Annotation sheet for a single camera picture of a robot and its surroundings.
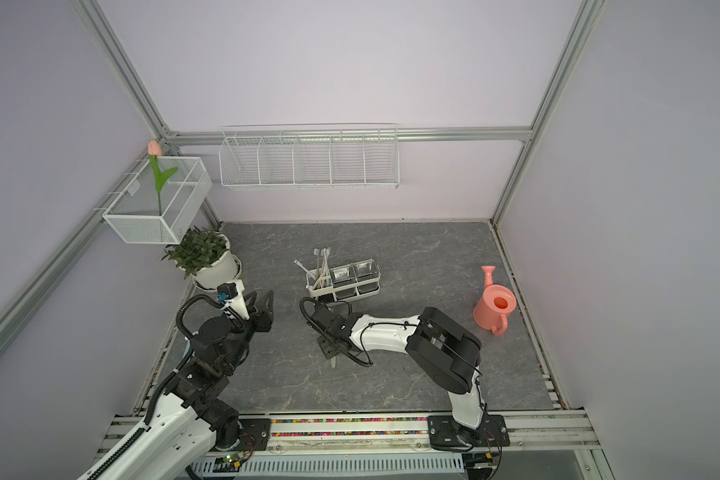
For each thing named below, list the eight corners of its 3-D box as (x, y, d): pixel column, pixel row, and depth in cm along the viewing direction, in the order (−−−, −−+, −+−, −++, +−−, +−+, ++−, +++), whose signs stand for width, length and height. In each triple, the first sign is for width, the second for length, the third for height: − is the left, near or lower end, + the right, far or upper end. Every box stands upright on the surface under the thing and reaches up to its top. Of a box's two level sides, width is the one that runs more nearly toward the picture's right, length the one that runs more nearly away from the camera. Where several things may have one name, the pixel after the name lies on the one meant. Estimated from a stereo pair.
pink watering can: (469, 335, 93) (480, 317, 83) (476, 285, 104) (486, 265, 95) (500, 344, 91) (515, 327, 81) (504, 293, 102) (517, 273, 93)
